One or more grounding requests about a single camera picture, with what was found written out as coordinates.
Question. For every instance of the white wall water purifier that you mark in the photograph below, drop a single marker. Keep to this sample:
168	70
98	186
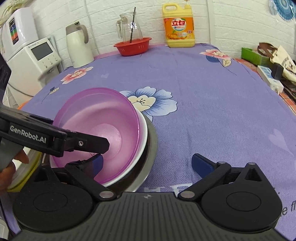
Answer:
17	32

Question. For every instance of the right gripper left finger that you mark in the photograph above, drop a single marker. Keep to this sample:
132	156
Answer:
84	171

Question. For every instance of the purple plastic bowl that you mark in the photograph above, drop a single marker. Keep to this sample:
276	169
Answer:
99	97

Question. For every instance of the beige tote bag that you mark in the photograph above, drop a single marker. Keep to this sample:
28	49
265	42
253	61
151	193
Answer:
280	56

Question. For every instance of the person's left hand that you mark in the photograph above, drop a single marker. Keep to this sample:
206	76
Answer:
7	173

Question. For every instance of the red plastic basket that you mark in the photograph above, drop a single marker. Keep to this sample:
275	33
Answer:
136	47

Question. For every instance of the stainless steel bowl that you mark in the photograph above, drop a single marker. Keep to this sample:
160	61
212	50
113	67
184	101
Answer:
132	181

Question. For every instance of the black stirring stick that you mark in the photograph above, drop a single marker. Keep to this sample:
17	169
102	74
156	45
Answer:
132	24

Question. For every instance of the white thermos jug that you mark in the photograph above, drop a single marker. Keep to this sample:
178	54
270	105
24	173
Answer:
78	46

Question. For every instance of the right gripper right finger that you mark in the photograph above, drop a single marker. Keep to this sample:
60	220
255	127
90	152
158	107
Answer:
211	174

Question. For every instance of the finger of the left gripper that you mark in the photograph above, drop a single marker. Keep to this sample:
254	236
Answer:
76	141

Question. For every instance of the white bowl red pattern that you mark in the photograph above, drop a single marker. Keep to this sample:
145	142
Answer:
138	152

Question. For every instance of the blue wall decoration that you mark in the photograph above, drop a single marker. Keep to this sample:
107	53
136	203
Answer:
285	8

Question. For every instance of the green box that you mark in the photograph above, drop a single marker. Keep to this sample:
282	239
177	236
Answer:
254	57

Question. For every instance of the glass pitcher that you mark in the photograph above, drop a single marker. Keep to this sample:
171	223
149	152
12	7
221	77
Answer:
124	30

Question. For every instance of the white water dispenser machine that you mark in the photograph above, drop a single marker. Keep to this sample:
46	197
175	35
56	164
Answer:
32	68

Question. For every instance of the yellow detergent bottle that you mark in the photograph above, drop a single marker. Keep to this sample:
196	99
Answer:
179	25

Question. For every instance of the white power strip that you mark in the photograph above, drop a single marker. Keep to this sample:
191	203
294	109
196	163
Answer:
265	74

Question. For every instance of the purple floral tablecloth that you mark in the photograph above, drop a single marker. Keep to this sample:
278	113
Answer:
197	106

